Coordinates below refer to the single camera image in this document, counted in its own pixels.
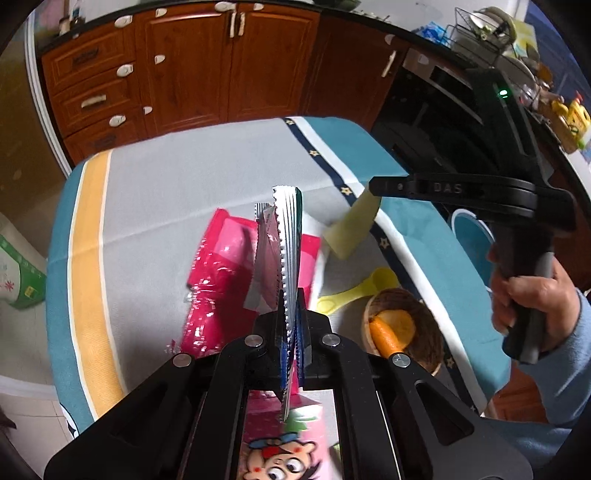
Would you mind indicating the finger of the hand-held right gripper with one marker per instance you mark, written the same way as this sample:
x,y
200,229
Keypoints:
x,y
438,187

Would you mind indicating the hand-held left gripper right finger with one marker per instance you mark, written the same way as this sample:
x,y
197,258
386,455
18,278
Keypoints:
x,y
316,337

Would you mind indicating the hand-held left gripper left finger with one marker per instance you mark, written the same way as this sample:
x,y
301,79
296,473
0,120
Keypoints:
x,y
265,337

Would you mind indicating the pink plastic wrapper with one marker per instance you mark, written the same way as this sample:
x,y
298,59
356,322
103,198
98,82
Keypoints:
x,y
217,277

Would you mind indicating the orange peel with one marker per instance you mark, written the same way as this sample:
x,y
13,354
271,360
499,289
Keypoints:
x,y
397,323

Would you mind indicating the pale yellow paper cup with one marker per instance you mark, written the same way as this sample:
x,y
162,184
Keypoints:
x,y
351,230

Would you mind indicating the pink cartoon snack box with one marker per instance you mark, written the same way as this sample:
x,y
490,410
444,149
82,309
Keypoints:
x,y
286,443

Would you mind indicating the silver foil snack wrapper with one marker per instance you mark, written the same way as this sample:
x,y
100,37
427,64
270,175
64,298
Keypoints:
x,y
288,230

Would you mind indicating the person's right forearm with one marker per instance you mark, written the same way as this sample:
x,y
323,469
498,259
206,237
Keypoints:
x,y
572,378

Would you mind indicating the person's right hand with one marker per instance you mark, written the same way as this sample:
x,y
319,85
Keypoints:
x,y
558,300

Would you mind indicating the yellow toy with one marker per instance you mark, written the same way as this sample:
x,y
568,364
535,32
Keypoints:
x,y
572,120

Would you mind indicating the black built-in oven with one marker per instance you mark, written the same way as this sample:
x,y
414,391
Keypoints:
x,y
415,115

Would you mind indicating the yellow plastic spoon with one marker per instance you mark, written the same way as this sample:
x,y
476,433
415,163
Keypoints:
x,y
383,279

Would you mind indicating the brown wooden bowl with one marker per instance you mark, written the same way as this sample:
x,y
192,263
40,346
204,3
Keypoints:
x,y
425,332

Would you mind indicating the blue plastic bag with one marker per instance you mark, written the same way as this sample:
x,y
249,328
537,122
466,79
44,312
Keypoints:
x,y
431,32

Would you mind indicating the green white sack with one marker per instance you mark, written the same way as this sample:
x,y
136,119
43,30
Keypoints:
x,y
18,277

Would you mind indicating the wooden kitchen cabinet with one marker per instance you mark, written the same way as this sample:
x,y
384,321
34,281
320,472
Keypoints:
x,y
194,69

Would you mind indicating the glass sliding door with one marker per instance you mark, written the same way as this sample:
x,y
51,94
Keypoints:
x,y
23,138

